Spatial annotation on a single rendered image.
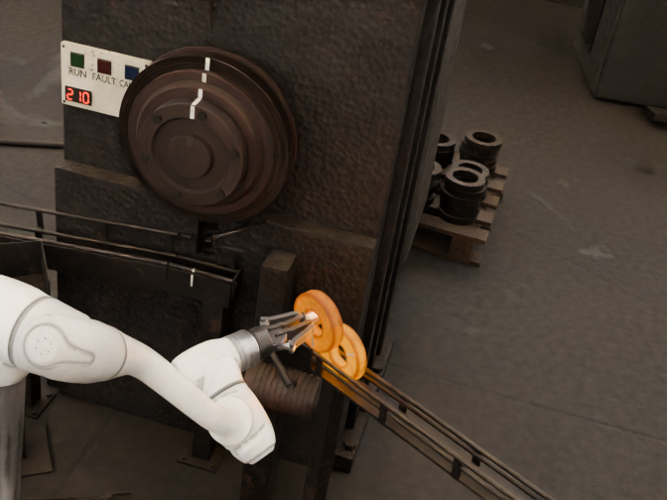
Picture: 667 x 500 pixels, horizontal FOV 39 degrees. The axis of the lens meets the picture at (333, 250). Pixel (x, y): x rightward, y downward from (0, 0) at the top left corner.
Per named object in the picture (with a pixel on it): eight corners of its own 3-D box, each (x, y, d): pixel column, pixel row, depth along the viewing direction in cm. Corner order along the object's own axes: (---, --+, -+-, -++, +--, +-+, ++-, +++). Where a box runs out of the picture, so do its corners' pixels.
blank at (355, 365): (337, 379, 251) (328, 383, 249) (322, 323, 250) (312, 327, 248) (373, 379, 239) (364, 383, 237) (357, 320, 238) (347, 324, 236)
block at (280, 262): (264, 312, 278) (272, 244, 265) (290, 319, 276) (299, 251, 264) (252, 332, 269) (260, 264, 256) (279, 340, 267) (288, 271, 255)
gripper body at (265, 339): (239, 348, 221) (270, 334, 226) (260, 368, 216) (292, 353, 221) (240, 323, 217) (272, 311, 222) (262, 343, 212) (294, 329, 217)
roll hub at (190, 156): (144, 184, 249) (147, 85, 234) (243, 208, 245) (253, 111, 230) (135, 192, 244) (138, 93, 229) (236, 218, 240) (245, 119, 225)
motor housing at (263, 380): (240, 480, 296) (256, 347, 267) (307, 500, 292) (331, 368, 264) (226, 510, 285) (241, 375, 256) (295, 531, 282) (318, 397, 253)
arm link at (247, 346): (241, 381, 213) (262, 371, 217) (242, 351, 208) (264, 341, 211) (218, 359, 219) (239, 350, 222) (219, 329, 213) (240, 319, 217)
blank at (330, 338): (304, 279, 231) (293, 283, 230) (344, 306, 221) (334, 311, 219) (303, 330, 239) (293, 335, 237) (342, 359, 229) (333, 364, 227)
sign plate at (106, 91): (65, 100, 265) (64, 40, 255) (150, 121, 261) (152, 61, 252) (61, 103, 263) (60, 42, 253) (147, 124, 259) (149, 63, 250)
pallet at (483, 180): (230, 199, 442) (238, 114, 419) (287, 134, 510) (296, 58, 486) (478, 268, 422) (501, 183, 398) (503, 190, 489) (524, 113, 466)
